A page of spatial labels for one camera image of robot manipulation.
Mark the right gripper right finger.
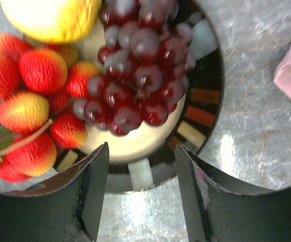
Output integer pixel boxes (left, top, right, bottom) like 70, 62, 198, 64
175, 145, 291, 241

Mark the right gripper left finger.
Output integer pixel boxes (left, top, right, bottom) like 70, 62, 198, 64
0, 143, 109, 241

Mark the purple grape bunch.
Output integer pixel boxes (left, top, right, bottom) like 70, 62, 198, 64
70, 1, 195, 136

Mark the black round plate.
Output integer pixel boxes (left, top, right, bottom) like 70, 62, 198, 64
22, 0, 225, 195

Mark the red lychee bunch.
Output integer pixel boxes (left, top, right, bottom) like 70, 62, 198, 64
0, 33, 99, 183

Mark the yellow pear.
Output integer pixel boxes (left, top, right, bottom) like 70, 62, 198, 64
0, 0, 102, 43

